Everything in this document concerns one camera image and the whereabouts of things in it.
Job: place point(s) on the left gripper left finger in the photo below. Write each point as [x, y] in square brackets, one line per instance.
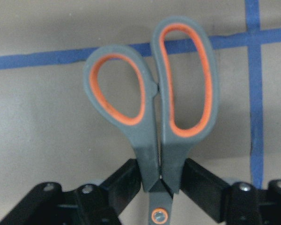
[89, 204]

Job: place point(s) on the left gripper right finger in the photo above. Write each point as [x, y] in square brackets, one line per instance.
[239, 203]

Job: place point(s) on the grey orange scissors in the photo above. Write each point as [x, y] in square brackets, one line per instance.
[160, 146]

